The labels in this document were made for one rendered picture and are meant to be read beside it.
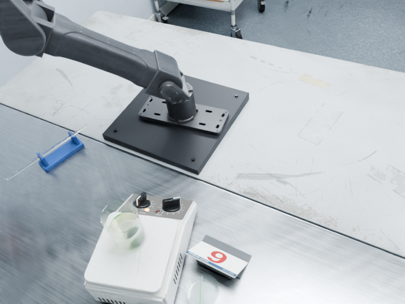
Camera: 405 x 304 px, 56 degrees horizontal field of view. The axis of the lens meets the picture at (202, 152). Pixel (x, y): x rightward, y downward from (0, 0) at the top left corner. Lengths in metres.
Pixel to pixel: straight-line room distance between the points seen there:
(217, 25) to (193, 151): 2.23
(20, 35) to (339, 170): 0.61
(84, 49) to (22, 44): 0.10
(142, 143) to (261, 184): 0.27
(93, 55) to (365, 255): 0.58
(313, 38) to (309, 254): 2.23
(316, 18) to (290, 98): 2.11
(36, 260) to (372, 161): 0.66
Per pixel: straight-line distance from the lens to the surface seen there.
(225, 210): 0.72
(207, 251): 0.66
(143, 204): 0.69
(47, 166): 0.88
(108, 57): 0.73
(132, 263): 0.60
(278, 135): 0.84
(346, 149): 0.83
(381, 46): 2.78
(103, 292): 0.62
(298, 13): 3.06
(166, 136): 0.83
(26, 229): 0.82
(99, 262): 0.61
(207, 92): 0.91
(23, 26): 0.68
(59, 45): 0.71
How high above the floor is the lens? 1.51
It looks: 48 degrees down
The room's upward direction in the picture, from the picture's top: 9 degrees counter-clockwise
